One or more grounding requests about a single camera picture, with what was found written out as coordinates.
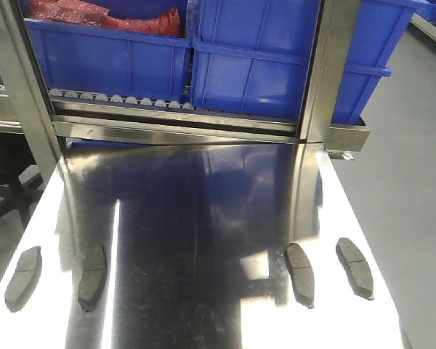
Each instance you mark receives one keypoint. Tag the far blue bins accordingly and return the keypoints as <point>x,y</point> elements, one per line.
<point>428,11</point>

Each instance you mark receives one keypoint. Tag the grey roller conveyor track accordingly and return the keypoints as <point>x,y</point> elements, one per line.
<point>101,97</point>

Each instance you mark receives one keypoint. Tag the black office chair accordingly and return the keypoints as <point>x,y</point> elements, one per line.
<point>15,158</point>

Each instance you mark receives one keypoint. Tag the stainless steel rack frame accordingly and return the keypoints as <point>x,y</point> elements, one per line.
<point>47,122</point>

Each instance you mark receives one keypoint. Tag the left blue plastic bin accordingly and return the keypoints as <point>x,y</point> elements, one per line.
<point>110,61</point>

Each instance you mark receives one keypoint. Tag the blue plastic bin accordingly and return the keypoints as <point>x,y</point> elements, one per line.
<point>110,61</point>
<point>253,56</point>

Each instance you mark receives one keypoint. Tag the grey brake pad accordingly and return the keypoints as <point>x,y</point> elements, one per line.
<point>93,278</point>
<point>302,276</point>
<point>24,279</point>
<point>356,268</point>

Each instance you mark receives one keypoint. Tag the right blue plastic bin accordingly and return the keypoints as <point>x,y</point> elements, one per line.
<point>253,56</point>

